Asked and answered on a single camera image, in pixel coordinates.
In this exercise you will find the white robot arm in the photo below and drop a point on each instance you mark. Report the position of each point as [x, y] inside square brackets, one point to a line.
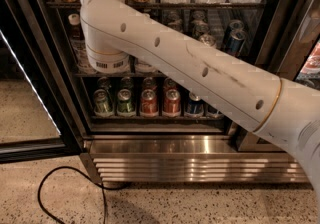
[284, 113]

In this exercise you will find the front silver can right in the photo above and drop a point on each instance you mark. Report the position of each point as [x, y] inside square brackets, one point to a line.
[208, 40]

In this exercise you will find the front left green can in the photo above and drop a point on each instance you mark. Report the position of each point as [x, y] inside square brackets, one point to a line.
[103, 103]

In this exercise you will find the green can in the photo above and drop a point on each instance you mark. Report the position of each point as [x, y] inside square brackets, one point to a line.
[125, 104]
[103, 103]

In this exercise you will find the front left red can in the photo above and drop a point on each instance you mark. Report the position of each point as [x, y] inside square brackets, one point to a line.
[148, 103]

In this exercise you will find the red can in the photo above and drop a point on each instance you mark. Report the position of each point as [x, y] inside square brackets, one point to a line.
[148, 103]
[172, 103]

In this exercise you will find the front right red can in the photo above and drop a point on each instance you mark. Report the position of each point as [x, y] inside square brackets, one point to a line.
[172, 103]

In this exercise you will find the front blue energy can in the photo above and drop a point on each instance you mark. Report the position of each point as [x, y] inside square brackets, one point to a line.
[234, 42]

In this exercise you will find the open glass fridge door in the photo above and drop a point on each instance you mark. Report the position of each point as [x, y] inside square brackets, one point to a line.
[39, 118]

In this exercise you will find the stainless steel fridge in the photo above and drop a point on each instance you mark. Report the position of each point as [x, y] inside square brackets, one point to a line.
[172, 149]

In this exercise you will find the front left blue can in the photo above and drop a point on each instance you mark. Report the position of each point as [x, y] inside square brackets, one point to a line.
[194, 105]

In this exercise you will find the front right blue can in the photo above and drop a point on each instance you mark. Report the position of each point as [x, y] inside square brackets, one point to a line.
[214, 113]

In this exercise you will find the left tea bottle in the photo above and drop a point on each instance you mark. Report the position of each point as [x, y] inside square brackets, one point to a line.
[78, 44]

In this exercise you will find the tea bottle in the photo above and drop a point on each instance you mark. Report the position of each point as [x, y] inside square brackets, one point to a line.
[143, 67]
[78, 44]

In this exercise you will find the right tea bottle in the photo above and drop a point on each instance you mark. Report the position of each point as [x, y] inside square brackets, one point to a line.
[143, 67]

